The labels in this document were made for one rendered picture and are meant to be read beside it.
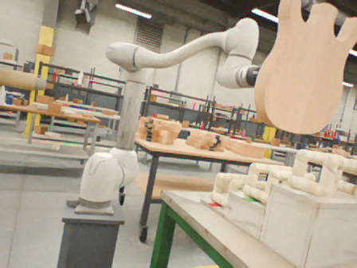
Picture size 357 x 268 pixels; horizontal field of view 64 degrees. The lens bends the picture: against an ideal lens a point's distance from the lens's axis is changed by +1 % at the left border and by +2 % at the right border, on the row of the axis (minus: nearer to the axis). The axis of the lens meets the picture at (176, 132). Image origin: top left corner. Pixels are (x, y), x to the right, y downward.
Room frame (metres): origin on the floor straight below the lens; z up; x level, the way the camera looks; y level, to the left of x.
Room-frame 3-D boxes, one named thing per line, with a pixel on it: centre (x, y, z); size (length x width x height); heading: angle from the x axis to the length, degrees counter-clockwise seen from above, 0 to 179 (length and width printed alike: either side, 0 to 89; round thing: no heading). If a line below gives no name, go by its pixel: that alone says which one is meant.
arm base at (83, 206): (1.37, 0.35, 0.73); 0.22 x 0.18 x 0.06; 109
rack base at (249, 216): (0.92, -0.37, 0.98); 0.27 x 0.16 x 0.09; 120
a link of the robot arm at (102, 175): (1.39, 0.33, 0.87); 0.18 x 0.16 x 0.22; 161
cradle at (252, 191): (0.88, -0.28, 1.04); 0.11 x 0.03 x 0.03; 30
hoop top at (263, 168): (0.96, -0.35, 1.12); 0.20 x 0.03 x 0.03; 119
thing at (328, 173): (0.71, -0.39, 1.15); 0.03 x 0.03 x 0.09
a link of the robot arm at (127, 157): (1.58, 0.27, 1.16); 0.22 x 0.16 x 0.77; 161
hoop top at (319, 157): (0.82, -0.42, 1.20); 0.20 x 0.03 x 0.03; 119
